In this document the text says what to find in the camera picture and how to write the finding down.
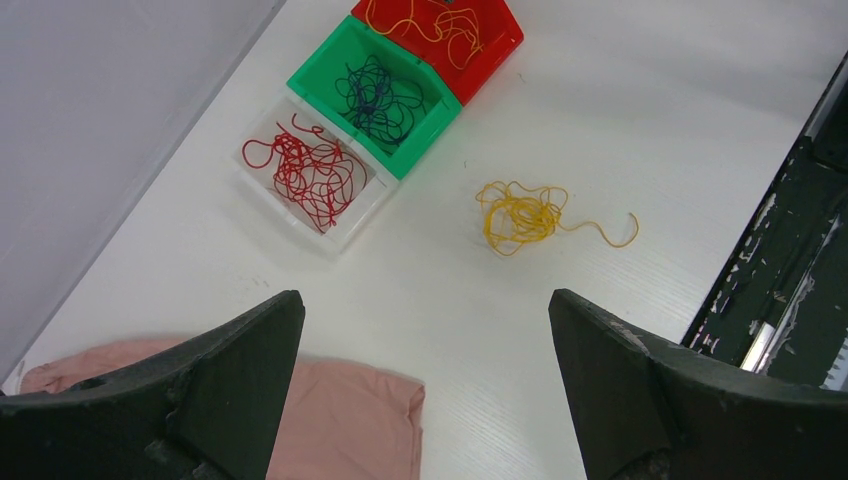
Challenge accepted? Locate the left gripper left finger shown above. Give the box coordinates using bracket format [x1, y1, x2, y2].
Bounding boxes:
[1, 290, 305, 479]

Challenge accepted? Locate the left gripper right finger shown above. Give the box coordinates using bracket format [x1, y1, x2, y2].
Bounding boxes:
[548, 289, 847, 479]

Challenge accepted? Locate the red thin cable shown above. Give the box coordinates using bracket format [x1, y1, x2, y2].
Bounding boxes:
[241, 113, 370, 233]

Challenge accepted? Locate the purple thin cable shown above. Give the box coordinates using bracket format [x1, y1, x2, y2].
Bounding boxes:
[333, 55, 427, 148]

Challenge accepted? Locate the yellow thin cable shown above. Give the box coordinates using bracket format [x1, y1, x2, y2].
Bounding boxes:
[474, 180, 641, 258]
[364, 0, 486, 72]

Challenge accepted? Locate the pink cloth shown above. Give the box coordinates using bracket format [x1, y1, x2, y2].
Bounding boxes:
[18, 337, 427, 480]

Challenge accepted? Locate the clear plastic bin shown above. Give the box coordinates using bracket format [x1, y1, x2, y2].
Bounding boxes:
[231, 89, 399, 256]

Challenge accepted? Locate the green plastic bin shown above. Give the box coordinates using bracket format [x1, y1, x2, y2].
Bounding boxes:
[287, 15, 462, 180]

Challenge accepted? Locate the red plastic bin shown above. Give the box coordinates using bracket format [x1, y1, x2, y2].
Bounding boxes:
[351, 0, 524, 106]

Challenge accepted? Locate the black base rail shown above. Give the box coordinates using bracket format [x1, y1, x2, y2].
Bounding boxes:
[681, 61, 847, 391]

